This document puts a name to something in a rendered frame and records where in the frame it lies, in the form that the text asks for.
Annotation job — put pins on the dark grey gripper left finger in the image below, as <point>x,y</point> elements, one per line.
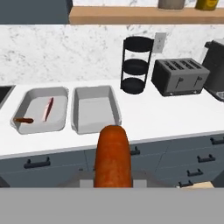
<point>75,179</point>

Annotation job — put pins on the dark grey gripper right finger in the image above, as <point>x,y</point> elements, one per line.
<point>143,178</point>

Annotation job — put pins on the large orange carrot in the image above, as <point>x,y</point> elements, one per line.
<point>113,157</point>

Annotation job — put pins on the grey tupperware container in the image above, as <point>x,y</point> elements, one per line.
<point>94,112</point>
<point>40,112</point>

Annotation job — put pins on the grey drawer front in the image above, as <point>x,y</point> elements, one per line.
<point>189,144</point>
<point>180,163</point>
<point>175,174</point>
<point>151,153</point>
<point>67,160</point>

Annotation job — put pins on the dark grey four-slot toaster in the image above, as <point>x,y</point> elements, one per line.
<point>178,78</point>

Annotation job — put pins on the black three-tier stand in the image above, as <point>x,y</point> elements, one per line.
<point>134,67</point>

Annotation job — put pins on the dark sink basin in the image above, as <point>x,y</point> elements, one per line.
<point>4,94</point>

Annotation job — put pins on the black coffee machine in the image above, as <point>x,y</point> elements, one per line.
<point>215,67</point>

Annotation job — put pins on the grey jar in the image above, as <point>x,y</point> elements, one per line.
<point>171,4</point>

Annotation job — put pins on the yellow jar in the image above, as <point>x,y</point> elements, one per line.
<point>206,4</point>

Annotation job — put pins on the white wall outlet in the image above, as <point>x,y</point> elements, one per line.
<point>159,42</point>

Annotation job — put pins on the wooden wall shelf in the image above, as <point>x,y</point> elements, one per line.
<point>145,16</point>

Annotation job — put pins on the dark grey wall cupboard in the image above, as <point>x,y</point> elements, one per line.
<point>33,11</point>

